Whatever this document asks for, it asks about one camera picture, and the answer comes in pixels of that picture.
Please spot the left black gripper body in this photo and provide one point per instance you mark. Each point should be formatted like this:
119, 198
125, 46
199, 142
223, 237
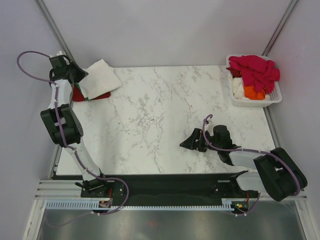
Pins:
67, 65

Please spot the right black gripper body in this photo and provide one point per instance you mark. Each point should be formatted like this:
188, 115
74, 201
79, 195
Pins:
211, 140

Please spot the white Coca-Cola t shirt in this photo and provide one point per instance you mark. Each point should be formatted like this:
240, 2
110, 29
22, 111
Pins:
100, 80

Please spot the crimson pink t shirt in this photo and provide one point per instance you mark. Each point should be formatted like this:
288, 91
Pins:
256, 72

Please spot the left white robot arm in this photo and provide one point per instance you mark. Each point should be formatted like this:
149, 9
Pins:
62, 124

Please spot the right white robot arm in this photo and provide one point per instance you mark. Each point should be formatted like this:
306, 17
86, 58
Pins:
273, 172

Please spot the folded dark red t shirt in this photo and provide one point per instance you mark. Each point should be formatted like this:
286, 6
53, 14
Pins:
103, 96

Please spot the folded green t shirt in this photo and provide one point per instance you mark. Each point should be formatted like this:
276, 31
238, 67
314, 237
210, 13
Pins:
80, 96

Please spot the orange t shirt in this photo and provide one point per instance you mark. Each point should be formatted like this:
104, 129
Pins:
252, 94

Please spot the cream t shirt in basket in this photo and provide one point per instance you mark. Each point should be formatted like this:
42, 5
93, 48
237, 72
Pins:
238, 88

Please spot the dark red garment in basket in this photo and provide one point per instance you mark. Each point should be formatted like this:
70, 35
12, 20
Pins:
235, 73

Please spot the white plastic laundry basket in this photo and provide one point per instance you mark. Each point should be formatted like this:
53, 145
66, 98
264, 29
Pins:
271, 98

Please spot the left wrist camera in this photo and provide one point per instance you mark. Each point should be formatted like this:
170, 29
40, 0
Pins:
60, 53

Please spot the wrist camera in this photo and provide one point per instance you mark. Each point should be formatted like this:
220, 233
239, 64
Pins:
60, 53
208, 123

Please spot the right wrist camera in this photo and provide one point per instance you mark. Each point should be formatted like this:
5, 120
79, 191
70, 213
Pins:
208, 123

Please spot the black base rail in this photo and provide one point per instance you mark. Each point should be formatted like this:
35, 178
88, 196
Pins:
166, 200

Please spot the left aluminium corner post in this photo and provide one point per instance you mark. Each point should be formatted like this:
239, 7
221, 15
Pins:
53, 27

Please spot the aluminium corner post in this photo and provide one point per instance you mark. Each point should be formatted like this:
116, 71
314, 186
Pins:
53, 27
280, 26

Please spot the white slotted cable duct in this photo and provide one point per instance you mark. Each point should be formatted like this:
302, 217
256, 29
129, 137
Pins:
99, 205

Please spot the right aluminium corner post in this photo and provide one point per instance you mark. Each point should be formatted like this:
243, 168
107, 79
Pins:
280, 26

